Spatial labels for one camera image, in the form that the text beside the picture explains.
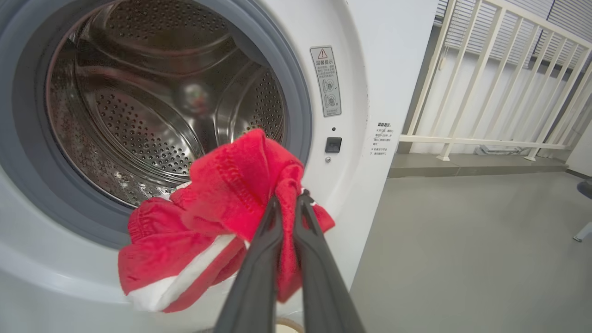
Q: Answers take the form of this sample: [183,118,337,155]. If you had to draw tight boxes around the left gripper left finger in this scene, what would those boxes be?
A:
[213,195,284,333]

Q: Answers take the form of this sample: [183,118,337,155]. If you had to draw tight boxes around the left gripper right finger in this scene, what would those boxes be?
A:
[291,191,367,333]

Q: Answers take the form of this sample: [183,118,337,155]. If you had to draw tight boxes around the red white sports garment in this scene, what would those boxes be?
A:
[117,128,336,314]

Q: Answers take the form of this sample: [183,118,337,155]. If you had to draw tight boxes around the cream laundry basket brown rim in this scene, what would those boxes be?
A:
[275,316,307,333]

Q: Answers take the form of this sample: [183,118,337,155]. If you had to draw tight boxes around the grey rubber door gasket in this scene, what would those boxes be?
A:
[0,0,313,250]

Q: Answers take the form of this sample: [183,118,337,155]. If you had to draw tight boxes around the steel washing machine drum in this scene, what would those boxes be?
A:
[45,0,287,208]

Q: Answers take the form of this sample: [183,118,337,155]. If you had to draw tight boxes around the white washing machine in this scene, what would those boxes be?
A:
[0,0,440,333]

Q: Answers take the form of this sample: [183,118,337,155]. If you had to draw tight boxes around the small printed text label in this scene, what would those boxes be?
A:
[369,122,395,156]

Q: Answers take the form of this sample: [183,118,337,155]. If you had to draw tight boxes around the grey warning sticker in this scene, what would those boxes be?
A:
[309,46,343,118]

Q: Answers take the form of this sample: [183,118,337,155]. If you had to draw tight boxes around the flat grey object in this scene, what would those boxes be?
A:
[474,144,524,156]

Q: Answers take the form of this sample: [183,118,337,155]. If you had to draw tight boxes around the white metal railing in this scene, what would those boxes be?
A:
[399,0,592,162]

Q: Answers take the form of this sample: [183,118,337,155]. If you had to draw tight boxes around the grey chair base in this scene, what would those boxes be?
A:
[573,178,592,243]

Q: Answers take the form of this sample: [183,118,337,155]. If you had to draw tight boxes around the grey window blinds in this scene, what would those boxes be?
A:
[435,0,592,71]

